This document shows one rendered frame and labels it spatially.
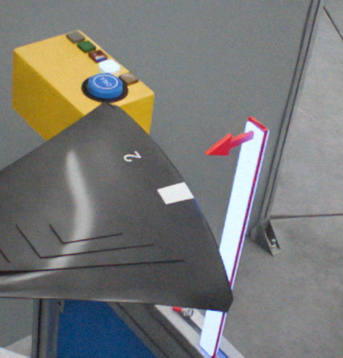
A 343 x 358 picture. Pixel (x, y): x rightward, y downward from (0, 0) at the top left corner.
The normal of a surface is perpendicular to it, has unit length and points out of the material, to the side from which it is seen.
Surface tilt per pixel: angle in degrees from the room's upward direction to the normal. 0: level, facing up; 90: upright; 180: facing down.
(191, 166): 90
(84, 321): 90
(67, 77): 0
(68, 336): 90
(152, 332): 90
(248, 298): 0
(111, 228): 16
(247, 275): 0
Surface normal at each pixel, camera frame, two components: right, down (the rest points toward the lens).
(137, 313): -0.78, 0.32
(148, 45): 0.62, 0.56
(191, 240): 0.47, -0.54
